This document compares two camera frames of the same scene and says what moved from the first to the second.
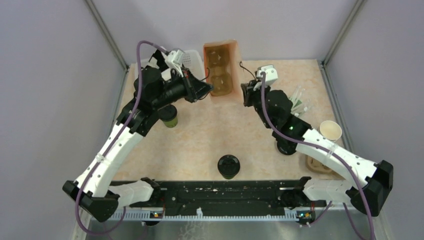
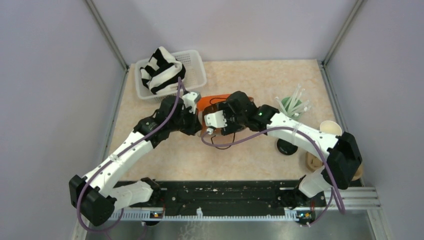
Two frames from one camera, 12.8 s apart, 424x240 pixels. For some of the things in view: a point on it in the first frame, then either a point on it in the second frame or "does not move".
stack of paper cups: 331,130 does not move
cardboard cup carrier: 317,166 does not move
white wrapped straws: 299,103 does not move
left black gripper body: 188,85 to 186,122
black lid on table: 286,146 does not move
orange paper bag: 223,69 to 209,104
